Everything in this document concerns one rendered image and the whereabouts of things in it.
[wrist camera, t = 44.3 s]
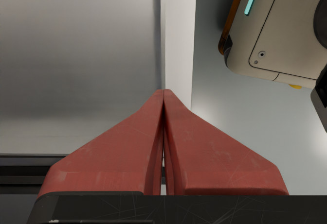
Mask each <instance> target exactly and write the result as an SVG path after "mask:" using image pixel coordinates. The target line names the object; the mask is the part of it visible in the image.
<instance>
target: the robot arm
mask: <svg viewBox="0 0 327 224"><path fill-rule="evenodd" d="M163 153H164V168H165V184H166V195H161V185H162V169H163ZM26 224H327V195H289V192H288V190H287V187H286V185H285V182H284V180H283V178H282V175H281V173H280V171H279V169H278V167H277V166H276V165H274V164H273V163H272V162H270V161H269V160H267V159H265V158H264V157H262V156H261V155H259V154H257V153H256V152H254V151H253V150H251V149H250V148H248V147H246V146H245V145H243V144H242V143H240V142H239V141H237V140H235V139H234V138H232V137H231V136H229V135H227V134H226V133H224V132H223V131H221V130H219V129H218V128H216V127H215V126H213V125H212V124H210V123H208V122H207V121H205V120H204V119H202V118H201V117H199V116H197V115H196V114H194V113H193V112H191V111H190V110H189V109H188V108H187V107H186V106H185V105H184V104H183V103H182V102H181V101H180V99H179V98H178V97H177V96H176V95H175V94H174V93H173V91H172V90H170V89H164V90H163V89H157V90H156V91H155V92H154V93H153V94H152V95H151V96H150V98H149V99H148V100H147V101H146V102H145V103H144V104H143V105H142V107H141V108H140V109H139V110H138V111H136V112H135V113H134V114H132V115H130V116H129V117H127V118H126V119H124V120H123V121H121V122H119V123H118V124H116V125H115V126H113V127H112V128H110V129H108V130H107V131H105V132H104V133H102V134H101V135H99V136H97V137H96V138H94V139H93V140H91V141H90V142H88V143H86V144H85V145H83V146H82V147H80V148H79V149H77V150H75V151H74V152H72V153H71V154H69V155H68V156H66V157H64V158H63V159H61V160H60V161H58V162H57V163H55V164H53V165H52V166H51V167H50V169H49V170H48V172H47V174H46V176H45V179H44V181H43V184H42V186H41V189H40V191H39V193H38V196H37V198H36V201H35V203H34V206H33V208H32V211H31V213H30V216H29V218H28V221H27V223H26Z"/></svg>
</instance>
